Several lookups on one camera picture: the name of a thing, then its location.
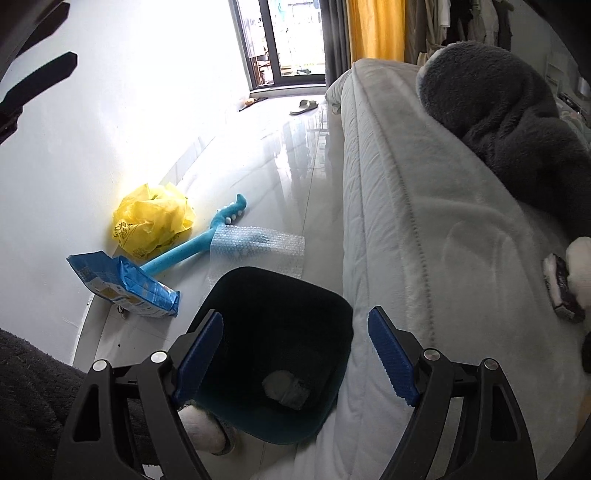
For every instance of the dark grey fleece blanket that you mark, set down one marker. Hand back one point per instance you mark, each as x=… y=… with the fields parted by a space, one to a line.
x=498 y=101

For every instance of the yellow curtain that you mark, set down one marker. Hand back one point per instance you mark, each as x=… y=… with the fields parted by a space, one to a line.
x=376 y=27

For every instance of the grey green slipper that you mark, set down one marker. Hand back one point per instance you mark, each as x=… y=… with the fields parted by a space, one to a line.
x=304 y=107

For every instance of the crumpled white paper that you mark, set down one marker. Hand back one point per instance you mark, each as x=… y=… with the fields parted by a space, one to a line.
x=286 y=390

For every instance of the person's dark fleece leg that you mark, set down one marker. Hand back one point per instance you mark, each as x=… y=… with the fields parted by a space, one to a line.
x=32 y=387

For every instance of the black framed glass door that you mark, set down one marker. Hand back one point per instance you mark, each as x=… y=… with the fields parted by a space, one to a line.
x=258 y=46

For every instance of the white quilted mattress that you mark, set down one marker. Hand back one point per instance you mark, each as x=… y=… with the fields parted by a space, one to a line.
x=364 y=221

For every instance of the light grey bed blanket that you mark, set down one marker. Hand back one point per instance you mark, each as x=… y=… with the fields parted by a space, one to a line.
x=461 y=258

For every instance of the black and white wrapper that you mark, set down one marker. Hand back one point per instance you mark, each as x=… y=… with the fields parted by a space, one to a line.
x=563 y=286

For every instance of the black hanging garment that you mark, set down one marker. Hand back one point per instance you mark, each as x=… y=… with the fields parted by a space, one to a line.
x=501 y=23

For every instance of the beige hanging coat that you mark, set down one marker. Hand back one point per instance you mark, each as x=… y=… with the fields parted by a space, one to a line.
x=425 y=27

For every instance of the dark teal trash bin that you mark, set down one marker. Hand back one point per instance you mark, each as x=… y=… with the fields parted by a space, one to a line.
x=277 y=323

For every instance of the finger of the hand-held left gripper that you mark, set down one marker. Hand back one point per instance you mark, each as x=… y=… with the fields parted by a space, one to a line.
x=48 y=18
x=46 y=76

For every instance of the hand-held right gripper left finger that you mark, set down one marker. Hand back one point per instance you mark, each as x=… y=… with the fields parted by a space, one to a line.
x=198 y=355

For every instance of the yellow plastic bag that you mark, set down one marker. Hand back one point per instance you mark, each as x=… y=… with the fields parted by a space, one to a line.
x=152 y=217

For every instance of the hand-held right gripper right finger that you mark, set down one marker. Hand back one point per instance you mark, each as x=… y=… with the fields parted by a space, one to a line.
x=392 y=360

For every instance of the small tan floor object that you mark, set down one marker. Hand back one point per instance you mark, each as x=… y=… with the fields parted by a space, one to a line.
x=250 y=101

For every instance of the grey curtain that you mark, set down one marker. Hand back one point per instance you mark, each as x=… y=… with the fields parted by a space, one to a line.
x=334 y=37

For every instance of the person's white fluffy slipper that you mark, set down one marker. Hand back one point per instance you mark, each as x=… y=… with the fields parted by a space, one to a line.
x=203 y=429

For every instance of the blue snack packet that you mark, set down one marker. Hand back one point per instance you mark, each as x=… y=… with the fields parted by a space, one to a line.
x=129 y=286

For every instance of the flat bubble wrap sheet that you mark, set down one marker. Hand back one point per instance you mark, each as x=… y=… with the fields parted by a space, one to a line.
x=263 y=249

